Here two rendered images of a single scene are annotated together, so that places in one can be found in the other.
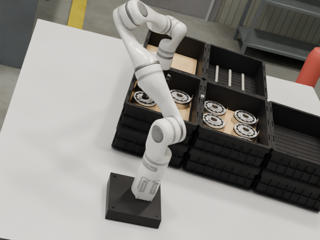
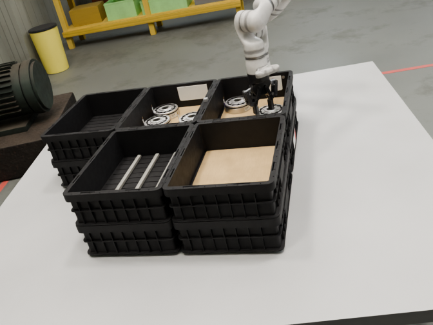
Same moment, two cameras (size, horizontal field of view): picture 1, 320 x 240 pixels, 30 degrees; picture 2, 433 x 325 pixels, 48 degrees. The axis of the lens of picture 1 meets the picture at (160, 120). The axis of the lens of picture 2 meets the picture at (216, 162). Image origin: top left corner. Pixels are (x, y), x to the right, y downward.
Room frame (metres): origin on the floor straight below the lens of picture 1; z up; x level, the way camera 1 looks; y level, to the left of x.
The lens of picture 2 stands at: (3.73, 0.44, 1.57)
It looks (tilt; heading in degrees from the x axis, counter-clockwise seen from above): 29 degrees down; 201
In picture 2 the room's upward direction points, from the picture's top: 13 degrees counter-clockwise
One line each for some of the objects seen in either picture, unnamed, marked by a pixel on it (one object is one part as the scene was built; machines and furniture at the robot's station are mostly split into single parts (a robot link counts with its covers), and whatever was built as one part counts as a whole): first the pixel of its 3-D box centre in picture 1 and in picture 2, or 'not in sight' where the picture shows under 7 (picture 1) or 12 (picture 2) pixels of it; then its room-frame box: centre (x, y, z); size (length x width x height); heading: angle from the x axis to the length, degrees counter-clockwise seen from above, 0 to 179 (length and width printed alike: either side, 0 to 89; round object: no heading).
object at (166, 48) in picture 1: (172, 38); (249, 33); (2.17, 0.06, 1.15); 0.09 x 0.07 x 0.15; 61
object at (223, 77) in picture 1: (231, 80); (138, 173); (2.57, -0.26, 0.87); 0.40 x 0.30 x 0.11; 3
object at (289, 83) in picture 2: (165, 92); (248, 97); (2.16, 0.01, 0.92); 0.40 x 0.30 x 0.02; 3
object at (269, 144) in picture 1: (235, 114); (169, 105); (2.17, -0.29, 0.92); 0.40 x 0.30 x 0.02; 3
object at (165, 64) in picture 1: (161, 56); (259, 63); (2.19, 0.08, 1.05); 0.11 x 0.09 x 0.06; 45
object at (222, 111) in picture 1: (214, 107); not in sight; (2.28, -0.21, 0.86); 0.10 x 0.10 x 0.01
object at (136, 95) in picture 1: (145, 98); (270, 110); (2.15, 0.09, 0.86); 0.10 x 0.10 x 0.01
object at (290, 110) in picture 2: (162, 102); (250, 109); (2.16, 0.01, 0.87); 0.40 x 0.30 x 0.11; 3
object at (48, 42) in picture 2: not in sight; (50, 49); (-1.46, -3.37, 0.28); 0.37 x 0.35 x 0.56; 12
